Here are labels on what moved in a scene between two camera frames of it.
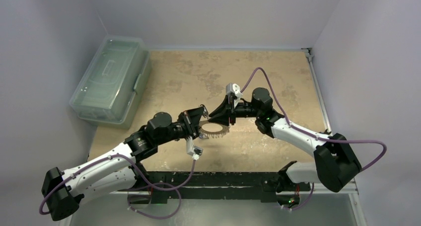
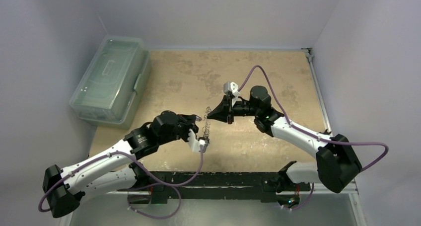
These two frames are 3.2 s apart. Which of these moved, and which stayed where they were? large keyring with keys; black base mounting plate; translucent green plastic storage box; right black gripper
Moved: large keyring with keys
Stayed: translucent green plastic storage box; black base mounting plate; right black gripper
